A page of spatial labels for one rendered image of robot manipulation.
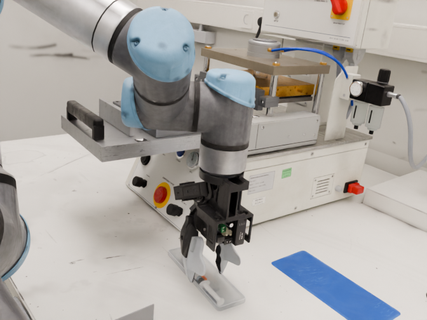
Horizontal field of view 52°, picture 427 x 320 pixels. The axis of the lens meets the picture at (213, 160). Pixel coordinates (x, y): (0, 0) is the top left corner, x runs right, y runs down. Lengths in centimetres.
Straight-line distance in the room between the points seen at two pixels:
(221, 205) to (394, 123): 96
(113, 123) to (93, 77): 163
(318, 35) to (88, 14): 72
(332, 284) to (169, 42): 57
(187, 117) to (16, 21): 180
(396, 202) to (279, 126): 40
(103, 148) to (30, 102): 166
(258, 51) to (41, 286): 67
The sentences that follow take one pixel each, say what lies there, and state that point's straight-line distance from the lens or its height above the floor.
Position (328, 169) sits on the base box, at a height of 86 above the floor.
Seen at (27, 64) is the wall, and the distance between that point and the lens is 239.
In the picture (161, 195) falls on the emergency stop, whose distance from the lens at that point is 102.
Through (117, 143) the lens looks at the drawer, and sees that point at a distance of 81.
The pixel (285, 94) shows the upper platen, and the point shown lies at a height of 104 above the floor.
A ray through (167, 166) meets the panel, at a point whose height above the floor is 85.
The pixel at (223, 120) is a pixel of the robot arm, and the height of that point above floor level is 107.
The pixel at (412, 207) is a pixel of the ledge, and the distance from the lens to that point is 119.
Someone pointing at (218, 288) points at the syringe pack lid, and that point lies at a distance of 77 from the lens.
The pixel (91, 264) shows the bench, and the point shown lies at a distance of 86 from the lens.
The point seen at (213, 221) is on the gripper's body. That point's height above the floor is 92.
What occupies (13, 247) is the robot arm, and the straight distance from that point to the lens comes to 61.
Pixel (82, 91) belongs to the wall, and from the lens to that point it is 252.
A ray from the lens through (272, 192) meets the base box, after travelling 100.
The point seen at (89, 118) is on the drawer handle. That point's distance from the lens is 83.
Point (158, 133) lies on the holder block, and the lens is 85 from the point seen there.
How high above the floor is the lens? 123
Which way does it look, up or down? 20 degrees down
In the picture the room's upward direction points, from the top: 6 degrees clockwise
